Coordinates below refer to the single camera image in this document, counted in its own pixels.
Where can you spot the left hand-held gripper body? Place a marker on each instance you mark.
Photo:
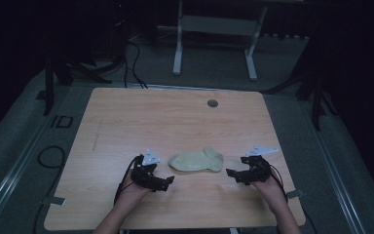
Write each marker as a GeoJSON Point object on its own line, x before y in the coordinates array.
{"type": "Point", "coordinates": [144, 175]}

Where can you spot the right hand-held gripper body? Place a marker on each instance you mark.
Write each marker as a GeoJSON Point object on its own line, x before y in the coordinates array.
{"type": "Point", "coordinates": [260, 170]}

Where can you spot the white desk frame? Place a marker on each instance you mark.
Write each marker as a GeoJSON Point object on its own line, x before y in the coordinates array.
{"type": "Point", "coordinates": [219, 26]}

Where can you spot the pale green sock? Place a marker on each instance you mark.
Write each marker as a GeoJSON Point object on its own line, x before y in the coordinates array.
{"type": "Point", "coordinates": [196, 161]}

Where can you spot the metal floor rail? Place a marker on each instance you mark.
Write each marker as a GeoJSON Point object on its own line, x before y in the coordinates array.
{"type": "Point", "coordinates": [334, 169]}
{"type": "Point", "coordinates": [9, 175]}

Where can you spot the person's right hand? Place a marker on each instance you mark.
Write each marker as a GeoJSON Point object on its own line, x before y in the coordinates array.
{"type": "Point", "coordinates": [271, 193]}

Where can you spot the black metal stand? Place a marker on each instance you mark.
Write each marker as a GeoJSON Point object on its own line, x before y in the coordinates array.
{"type": "Point", "coordinates": [316, 97]}
{"type": "Point", "coordinates": [50, 87]}

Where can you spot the grey tape strip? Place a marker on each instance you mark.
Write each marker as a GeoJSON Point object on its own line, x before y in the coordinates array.
{"type": "Point", "coordinates": [295, 194]}
{"type": "Point", "coordinates": [54, 201]}

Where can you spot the person's left hand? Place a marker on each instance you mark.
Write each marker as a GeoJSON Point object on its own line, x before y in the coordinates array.
{"type": "Point", "coordinates": [131, 193]}

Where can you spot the grey round table grommet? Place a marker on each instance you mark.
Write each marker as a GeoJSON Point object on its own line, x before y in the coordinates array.
{"type": "Point", "coordinates": [212, 103]}

